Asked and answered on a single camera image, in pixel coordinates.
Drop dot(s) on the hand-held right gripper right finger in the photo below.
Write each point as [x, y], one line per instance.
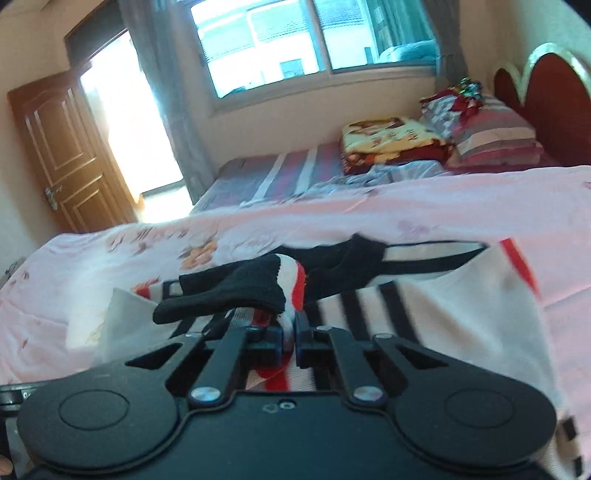
[304, 344]

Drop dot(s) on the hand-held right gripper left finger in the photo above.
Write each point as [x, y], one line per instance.
[267, 346]

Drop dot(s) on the striped knit sweater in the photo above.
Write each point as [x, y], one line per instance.
[461, 314]

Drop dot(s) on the person's left hand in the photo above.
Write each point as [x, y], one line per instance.
[3, 465]

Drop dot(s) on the pink floral bed cover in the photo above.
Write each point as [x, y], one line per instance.
[415, 212]

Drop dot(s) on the striped bed sheet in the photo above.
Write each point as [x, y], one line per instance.
[286, 171]

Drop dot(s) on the folded printed blanket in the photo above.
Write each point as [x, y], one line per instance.
[392, 143]

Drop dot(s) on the brown wooden door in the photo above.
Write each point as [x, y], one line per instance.
[69, 152]

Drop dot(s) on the grey curtain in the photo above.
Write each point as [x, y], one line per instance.
[450, 60]
[171, 106]

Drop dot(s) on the striped pillow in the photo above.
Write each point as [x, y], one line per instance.
[494, 136]

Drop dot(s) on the red patterned cloth bundle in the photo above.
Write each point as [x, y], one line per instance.
[455, 99]

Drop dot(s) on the sliding glass window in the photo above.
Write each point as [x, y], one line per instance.
[286, 41]

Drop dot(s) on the teal quilt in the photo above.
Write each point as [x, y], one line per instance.
[411, 53]

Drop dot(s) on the red scalloped headboard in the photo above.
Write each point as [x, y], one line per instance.
[549, 97]

